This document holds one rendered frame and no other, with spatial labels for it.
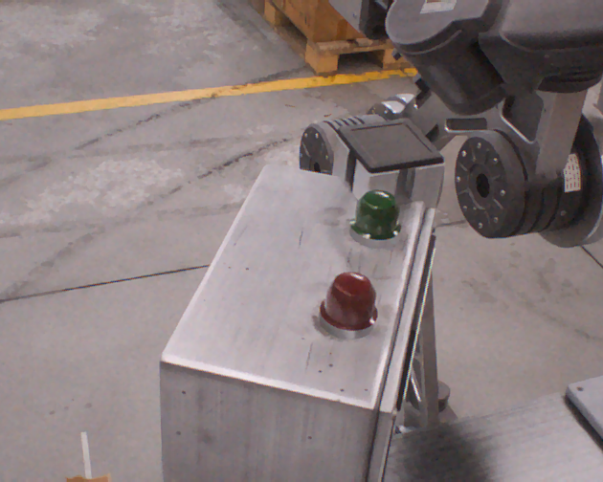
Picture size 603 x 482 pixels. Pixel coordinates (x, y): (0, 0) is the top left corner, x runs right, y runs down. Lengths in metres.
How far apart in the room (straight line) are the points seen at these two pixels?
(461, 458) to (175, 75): 2.96
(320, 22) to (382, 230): 3.53
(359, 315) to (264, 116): 3.28
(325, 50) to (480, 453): 2.92
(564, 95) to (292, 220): 0.67
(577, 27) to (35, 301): 2.21
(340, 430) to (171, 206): 2.73
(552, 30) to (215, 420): 0.42
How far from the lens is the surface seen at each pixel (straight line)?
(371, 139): 0.49
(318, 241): 0.44
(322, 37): 3.99
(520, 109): 1.16
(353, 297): 0.38
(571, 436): 1.30
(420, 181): 0.48
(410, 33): 0.74
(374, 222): 0.44
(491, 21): 0.72
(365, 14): 0.87
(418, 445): 1.23
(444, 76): 0.76
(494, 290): 2.88
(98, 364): 2.50
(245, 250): 0.43
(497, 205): 1.14
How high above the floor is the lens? 1.74
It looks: 36 degrees down
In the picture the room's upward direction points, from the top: 5 degrees clockwise
